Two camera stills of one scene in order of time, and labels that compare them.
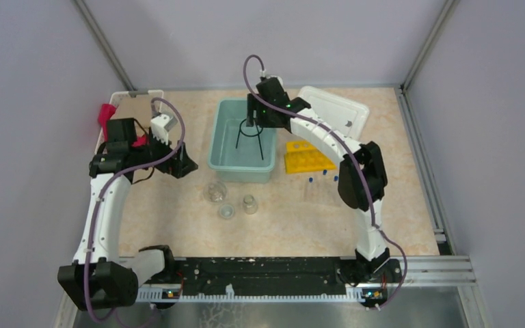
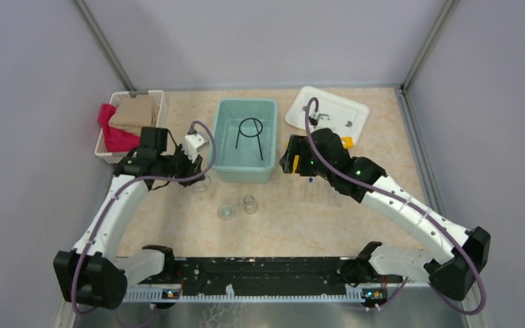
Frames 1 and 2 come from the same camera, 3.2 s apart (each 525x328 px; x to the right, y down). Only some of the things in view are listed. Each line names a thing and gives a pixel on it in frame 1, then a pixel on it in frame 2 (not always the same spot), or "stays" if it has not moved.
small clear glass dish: [226, 211] stays
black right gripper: [253, 106] → [295, 145]
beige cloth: [139, 108] stays
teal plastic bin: [239, 154] stays
